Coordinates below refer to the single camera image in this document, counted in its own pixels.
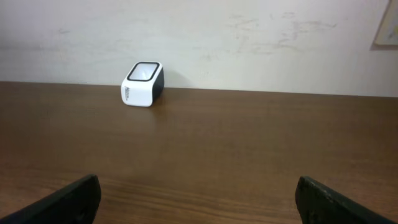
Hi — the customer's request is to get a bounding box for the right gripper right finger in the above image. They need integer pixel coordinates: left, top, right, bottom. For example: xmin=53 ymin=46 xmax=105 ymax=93
xmin=295 ymin=176 xmax=394 ymax=224

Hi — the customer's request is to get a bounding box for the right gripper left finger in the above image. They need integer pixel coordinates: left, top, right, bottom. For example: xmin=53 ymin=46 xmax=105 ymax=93
xmin=1 ymin=174 xmax=101 ymax=224

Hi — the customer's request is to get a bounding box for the white barcode scanner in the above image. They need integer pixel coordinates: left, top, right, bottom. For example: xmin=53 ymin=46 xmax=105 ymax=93
xmin=121 ymin=62 xmax=165 ymax=107

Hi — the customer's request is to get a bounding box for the paper on wall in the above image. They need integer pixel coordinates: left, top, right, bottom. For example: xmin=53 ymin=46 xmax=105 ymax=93
xmin=370 ymin=0 xmax=397 ymax=51

